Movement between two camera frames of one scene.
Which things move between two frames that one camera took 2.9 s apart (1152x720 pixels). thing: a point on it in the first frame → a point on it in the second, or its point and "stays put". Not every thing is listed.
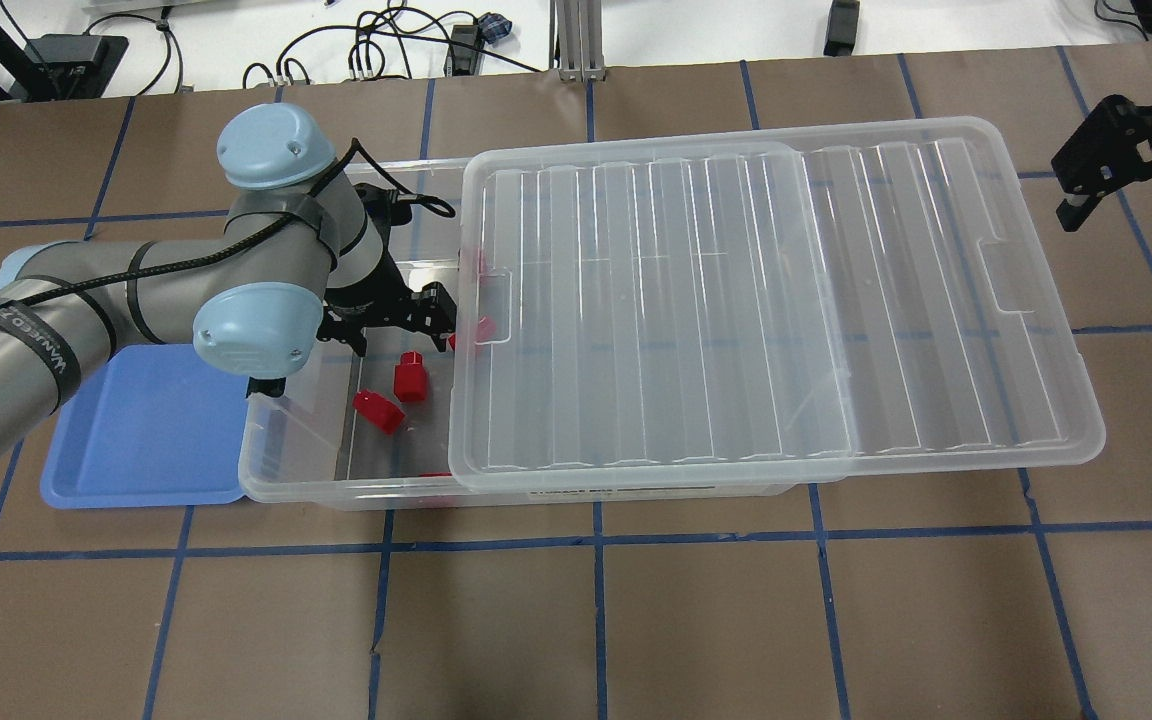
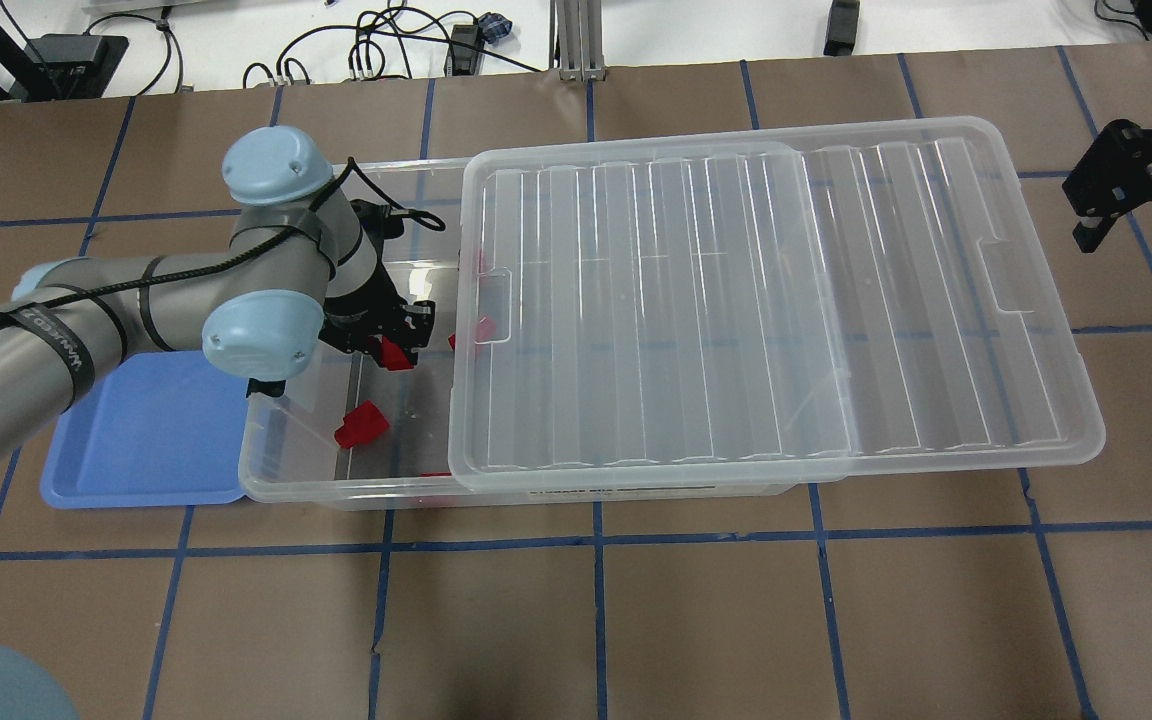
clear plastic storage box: x=376 y=430 stays put
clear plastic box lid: x=829 y=304 stays put
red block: x=382 y=411 → x=362 y=426
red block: x=486 y=330 stays put
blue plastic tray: x=160 y=425 stays put
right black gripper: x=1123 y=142 → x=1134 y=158
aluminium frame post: x=576 y=43 stays put
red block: x=410 y=378 → x=392 y=357
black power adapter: x=842 y=28 stays put
